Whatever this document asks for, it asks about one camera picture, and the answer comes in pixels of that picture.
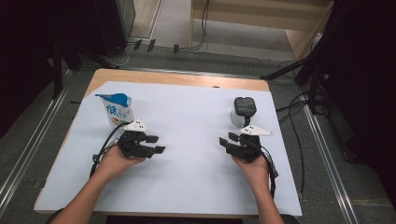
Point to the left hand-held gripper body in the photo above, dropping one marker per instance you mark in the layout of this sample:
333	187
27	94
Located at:
134	146

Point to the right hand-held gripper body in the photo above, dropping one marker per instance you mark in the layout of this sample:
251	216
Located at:
247	149

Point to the glass jar with black lid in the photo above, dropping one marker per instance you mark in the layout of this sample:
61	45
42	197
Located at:
244	107

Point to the blue and white pouch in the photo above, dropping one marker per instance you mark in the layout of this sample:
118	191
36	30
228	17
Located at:
120	109

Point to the person's right hand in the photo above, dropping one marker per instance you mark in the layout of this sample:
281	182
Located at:
257	174

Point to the person's left hand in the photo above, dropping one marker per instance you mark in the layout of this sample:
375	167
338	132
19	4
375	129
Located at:
113	163

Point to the white paper sheet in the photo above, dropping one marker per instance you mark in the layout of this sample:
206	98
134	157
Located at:
186	174

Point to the black metal stand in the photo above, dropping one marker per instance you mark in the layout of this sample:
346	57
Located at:
313	90
57	74

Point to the dark cabinet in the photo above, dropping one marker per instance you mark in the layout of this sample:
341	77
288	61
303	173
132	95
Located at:
109	25

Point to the wooden shelf unit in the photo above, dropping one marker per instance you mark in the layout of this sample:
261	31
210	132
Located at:
264	15

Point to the dark curtain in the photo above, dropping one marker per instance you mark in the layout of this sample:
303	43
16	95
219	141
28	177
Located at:
25	46
367	77

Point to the metal floor rail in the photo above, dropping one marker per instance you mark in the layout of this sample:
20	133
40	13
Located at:
330	168
28	152

